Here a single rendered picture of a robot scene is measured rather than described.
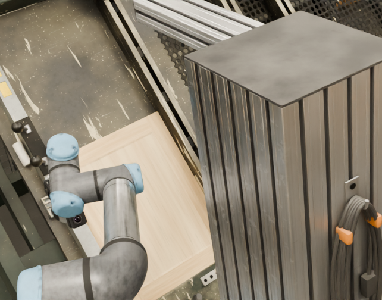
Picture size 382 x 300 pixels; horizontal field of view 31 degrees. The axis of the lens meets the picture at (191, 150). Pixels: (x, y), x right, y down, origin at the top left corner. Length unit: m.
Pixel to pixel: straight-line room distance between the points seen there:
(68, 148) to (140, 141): 0.79
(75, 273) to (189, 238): 1.16
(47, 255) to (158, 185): 0.45
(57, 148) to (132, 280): 0.48
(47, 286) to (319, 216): 0.51
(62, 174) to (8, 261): 0.61
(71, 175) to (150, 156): 0.81
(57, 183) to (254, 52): 0.70
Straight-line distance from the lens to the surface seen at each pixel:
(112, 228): 1.41
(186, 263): 2.38
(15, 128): 2.17
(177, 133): 2.42
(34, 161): 2.15
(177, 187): 2.42
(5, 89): 2.33
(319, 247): 1.12
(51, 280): 1.28
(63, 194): 1.61
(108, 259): 1.28
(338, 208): 1.10
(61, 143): 1.66
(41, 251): 2.30
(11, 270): 2.19
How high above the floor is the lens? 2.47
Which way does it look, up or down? 31 degrees down
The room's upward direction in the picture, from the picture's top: 9 degrees counter-clockwise
